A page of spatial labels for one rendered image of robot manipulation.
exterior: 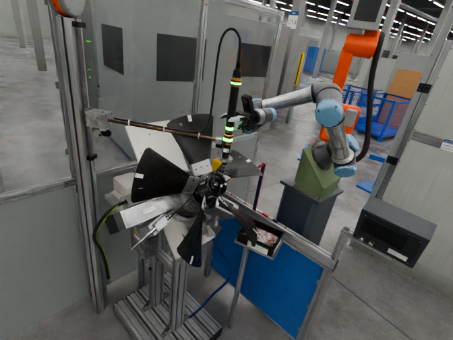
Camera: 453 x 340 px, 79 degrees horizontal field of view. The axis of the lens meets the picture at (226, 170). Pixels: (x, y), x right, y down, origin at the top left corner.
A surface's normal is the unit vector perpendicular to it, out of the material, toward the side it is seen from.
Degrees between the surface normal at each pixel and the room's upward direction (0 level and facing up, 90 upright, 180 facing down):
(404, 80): 90
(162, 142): 50
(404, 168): 90
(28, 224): 90
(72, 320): 0
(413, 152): 90
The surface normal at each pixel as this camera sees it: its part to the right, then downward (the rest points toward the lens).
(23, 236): 0.72, 0.40
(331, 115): -0.28, 0.70
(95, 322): 0.13, -0.89
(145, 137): 0.63, -0.27
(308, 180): -0.69, 0.25
